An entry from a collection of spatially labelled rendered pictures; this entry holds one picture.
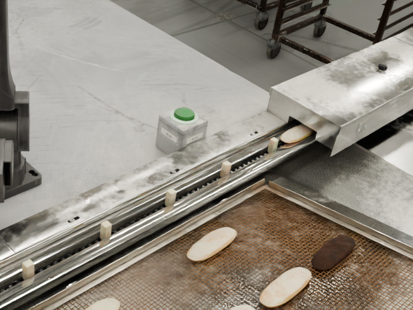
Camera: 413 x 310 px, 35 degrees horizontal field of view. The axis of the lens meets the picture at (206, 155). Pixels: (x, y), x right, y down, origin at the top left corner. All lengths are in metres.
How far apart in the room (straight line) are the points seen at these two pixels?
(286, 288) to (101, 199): 0.36
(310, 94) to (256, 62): 2.20
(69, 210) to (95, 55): 0.62
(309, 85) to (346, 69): 0.14
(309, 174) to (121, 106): 0.43
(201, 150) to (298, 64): 2.45
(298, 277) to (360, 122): 0.53
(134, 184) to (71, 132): 0.24
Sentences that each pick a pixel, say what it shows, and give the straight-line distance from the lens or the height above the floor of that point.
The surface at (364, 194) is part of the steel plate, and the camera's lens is 1.30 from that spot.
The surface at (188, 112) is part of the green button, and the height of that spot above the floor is 0.91.
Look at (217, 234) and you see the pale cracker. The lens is 0.98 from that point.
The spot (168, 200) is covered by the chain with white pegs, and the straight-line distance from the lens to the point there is 1.11.
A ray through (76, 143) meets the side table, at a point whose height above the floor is 0.82.
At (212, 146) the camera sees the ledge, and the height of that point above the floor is 0.86.
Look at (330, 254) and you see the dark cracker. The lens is 0.96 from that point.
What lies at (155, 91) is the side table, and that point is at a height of 0.82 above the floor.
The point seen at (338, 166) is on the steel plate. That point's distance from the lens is 1.35.
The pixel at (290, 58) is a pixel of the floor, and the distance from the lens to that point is 3.68.
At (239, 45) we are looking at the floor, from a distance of 3.71.
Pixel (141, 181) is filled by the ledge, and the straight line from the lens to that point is 1.13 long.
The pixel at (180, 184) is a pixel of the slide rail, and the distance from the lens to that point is 1.15.
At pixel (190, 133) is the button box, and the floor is 0.88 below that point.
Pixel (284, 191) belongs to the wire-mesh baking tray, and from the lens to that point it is 1.10.
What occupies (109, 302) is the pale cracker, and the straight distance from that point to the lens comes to 0.86.
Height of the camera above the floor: 1.55
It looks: 35 degrees down
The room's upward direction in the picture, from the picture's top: 10 degrees clockwise
